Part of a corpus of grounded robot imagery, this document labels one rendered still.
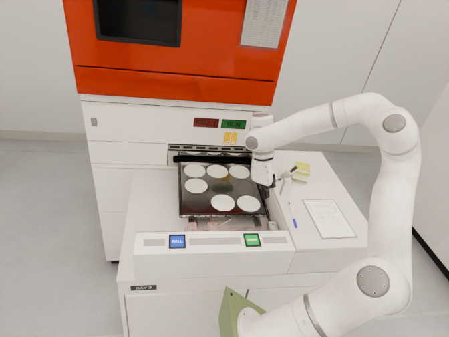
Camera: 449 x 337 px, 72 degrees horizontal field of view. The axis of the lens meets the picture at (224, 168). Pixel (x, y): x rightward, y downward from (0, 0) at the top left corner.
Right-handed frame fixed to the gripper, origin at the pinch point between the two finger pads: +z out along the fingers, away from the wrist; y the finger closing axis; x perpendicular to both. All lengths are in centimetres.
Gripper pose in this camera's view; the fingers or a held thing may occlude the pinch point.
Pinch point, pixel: (265, 193)
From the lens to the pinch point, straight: 124.7
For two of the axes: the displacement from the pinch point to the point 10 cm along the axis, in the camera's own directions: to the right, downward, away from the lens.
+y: 6.4, 2.2, -7.4
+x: 7.7, -3.0, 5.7
